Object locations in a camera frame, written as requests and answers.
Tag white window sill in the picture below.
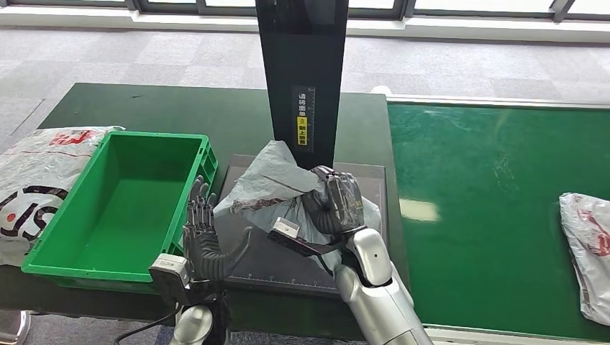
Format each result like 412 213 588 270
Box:
0 5 610 45

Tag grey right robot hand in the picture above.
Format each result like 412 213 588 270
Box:
301 165 367 236

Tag green conveyor belt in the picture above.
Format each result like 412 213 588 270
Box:
386 102 610 341

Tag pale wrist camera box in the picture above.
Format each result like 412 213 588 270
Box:
148 253 191 305
266 216 334 258

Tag grey white floor object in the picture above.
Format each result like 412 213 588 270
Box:
0 310 32 345

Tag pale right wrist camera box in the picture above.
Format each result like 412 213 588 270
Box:
266 216 334 258

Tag dark window frame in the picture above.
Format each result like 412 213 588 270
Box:
0 0 610 24

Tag black inbound scanner machine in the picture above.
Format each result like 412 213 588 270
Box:
221 0 388 298

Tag large white printed parcel bag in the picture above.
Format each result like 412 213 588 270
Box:
0 125 126 267

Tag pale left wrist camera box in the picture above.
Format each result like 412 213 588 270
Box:
148 253 191 305

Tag dark green table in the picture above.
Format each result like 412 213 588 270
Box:
0 83 411 341

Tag grey parcel bag red logo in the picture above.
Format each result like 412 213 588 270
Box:
558 192 610 327

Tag green plastic crate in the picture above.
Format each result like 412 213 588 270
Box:
21 131 219 295

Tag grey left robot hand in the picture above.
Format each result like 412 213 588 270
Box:
182 175 253 282

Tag grey parcel bag dark red print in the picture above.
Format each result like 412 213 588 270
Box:
213 139 382 272

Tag black yellow label sticker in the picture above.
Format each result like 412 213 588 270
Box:
291 86 317 155

